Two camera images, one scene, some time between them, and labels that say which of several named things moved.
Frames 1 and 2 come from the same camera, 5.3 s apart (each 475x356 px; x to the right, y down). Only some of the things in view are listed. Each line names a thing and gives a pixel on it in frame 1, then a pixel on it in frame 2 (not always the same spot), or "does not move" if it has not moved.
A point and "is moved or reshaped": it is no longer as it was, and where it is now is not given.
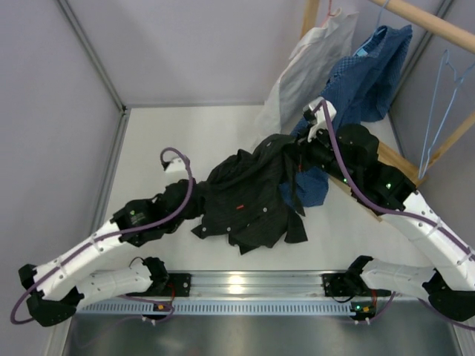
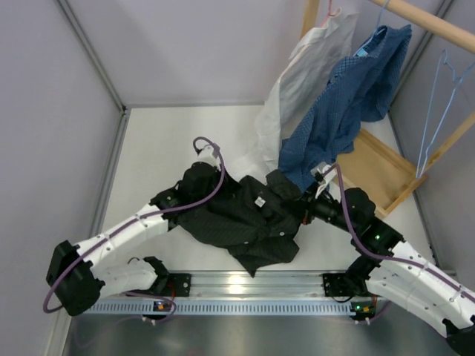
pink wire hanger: [329, 13] does not move
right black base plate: [338, 285] does not move
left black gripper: [199, 209] to [225, 185]
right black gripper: [305, 148] to [312, 204]
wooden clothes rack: [387, 153] does not move
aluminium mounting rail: [257, 283] does not move
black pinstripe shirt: [249, 196] is moved or reshaped
